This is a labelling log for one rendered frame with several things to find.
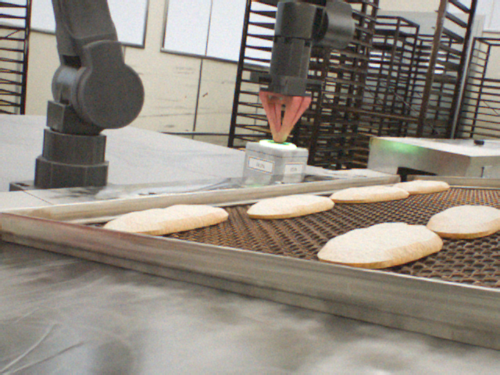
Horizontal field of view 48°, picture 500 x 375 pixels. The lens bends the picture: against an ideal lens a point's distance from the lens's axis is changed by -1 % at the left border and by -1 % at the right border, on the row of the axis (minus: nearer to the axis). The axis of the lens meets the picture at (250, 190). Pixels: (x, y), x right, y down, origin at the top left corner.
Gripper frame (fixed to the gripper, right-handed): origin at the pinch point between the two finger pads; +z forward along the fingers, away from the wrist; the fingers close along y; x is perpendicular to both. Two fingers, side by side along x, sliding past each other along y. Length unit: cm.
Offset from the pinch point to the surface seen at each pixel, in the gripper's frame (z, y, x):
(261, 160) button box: 3.5, 3.6, 0.0
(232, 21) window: -69, -443, -426
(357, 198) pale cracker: 0.2, 27.9, 29.8
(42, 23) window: -31, -200, -426
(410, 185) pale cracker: 0.0, 16.0, 29.0
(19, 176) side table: 8.5, 30.9, -19.2
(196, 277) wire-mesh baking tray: -1, 55, 38
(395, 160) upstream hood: 2.4, -21.2, 9.4
